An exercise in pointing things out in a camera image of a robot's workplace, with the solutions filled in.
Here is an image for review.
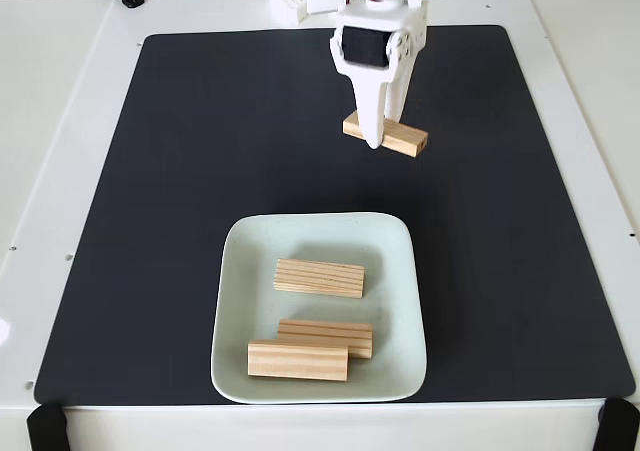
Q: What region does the grooved wooden block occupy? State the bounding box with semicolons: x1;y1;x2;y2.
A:
246;339;350;382
277;318;375;360
273;257;366;300
342;110;430;159

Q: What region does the black table mat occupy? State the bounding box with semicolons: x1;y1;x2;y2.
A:
33;24;637;406

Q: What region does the pale green square plate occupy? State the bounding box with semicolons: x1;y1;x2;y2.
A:
209;212;429;405

